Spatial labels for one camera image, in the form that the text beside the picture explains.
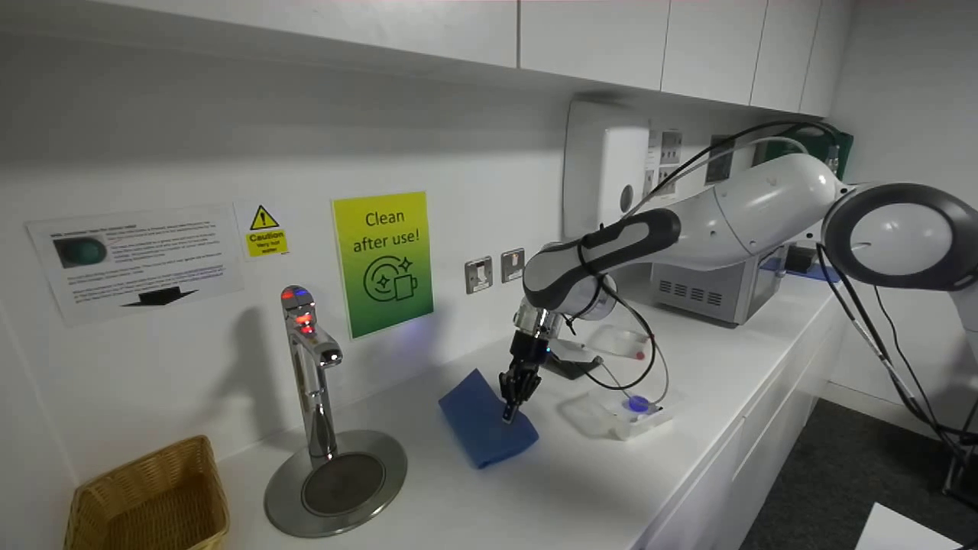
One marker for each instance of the right wall socket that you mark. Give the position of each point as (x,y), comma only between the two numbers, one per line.
(512,263)

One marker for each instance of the small blue object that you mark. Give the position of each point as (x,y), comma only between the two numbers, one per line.
(638,405)

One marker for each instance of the steel appliance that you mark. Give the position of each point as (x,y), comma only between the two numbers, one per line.
(724,296)

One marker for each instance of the white instruction poster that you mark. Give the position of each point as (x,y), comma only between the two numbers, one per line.
(108,263)

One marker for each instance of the white paper towel dispenser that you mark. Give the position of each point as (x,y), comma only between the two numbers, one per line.
(603,166)

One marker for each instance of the blue cloth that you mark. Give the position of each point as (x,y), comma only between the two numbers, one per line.
(474,415)

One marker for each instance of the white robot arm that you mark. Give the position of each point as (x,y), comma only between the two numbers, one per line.
(891,237)

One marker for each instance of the clear plastic lunchbox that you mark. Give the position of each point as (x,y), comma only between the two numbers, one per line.
(606,416)

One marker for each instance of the wooden tray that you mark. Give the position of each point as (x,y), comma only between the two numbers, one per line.
(169,498)

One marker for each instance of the chrome tap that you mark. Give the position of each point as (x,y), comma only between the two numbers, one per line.
(314,356)

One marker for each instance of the green clean sign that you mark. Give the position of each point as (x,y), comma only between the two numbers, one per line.
(387,259)

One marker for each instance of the left wall socket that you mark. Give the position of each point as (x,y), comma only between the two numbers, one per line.
(478,275)

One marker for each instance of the wall socket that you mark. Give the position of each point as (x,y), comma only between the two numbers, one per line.
(512,263)
(478,275)

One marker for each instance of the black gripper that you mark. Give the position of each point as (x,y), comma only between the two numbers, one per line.
(521,379)

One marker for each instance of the yellow warning sticker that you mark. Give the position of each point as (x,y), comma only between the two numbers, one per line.
(265,235)

